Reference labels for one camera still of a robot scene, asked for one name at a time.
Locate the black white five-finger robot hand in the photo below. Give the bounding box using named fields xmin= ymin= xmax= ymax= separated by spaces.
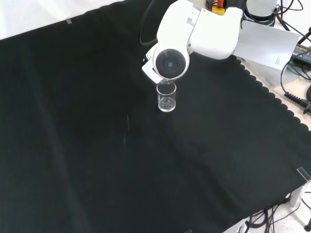
xmin=141 ymin=45 xmax=163 ymax=84

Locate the clear graduated glass beaker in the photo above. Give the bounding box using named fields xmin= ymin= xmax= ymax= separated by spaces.
xmin=156 ymin=82 xmax=177 ymax=113

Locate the black bench cloth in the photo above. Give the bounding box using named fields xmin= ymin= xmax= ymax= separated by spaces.
xmin=0 ymin=0 xmax=311 ymax=233

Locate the yellow stop button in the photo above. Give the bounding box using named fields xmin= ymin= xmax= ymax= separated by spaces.
xmin=210 ymin=0 xmax=229 ymax=16

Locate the black power adapter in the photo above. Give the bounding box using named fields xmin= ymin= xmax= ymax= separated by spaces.
xmin=291 ymin=41 xmax=311 ymax=67

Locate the white bench leg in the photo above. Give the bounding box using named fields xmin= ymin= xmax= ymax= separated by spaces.
xmin=290 ymin=183 xmax=305 ymax=207

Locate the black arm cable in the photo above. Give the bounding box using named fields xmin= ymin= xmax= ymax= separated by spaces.
xmin=138 ymin=0 xmax=159 ymax=47

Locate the black coiled cable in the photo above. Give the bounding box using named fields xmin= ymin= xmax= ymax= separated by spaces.
xmin=279 ymin=57 xmax=311 ymax=115

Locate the black cable bundle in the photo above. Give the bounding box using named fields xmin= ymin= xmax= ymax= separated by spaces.
xmin=244 ymin=193 xmax=301 ymax=233

